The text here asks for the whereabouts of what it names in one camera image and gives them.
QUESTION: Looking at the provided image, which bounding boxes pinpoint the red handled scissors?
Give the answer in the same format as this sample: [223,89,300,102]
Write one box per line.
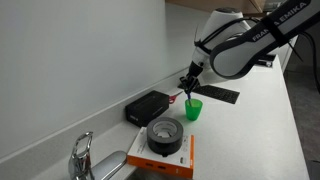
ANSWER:
[168,90,185,105]

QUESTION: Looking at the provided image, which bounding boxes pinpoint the black keyboard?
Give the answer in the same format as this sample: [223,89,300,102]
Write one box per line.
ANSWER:
[177,82,241,106]

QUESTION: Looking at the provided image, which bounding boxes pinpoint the blue pen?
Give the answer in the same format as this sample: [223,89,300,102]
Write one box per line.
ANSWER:
[186,91,193,108]

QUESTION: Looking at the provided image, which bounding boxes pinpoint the green plastic cup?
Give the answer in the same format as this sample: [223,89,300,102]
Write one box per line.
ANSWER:
[184,98,204,122]

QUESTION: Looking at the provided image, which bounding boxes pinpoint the black duct tape roll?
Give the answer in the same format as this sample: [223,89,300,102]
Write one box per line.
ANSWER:
[146,116,185,158]

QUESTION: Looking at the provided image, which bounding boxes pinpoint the chrome faucet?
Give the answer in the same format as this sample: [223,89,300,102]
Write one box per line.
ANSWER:
[67,131,128,180]

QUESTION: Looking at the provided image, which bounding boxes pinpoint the orange and white box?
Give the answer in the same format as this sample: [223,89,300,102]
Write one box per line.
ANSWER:
[126,126,196,180]

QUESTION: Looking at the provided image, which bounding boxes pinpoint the small black device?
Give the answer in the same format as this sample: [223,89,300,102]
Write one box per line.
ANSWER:
[255,54,277,68]

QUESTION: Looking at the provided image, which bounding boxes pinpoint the black rectangular box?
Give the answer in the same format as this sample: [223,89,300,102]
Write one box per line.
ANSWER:
[124,90,171,128]

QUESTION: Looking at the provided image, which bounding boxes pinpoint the stainless steel sink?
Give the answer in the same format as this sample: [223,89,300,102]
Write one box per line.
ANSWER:
[124,166,194,180]

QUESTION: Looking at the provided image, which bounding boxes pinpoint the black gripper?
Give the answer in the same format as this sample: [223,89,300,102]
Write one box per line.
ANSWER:
[179,61,205,96]

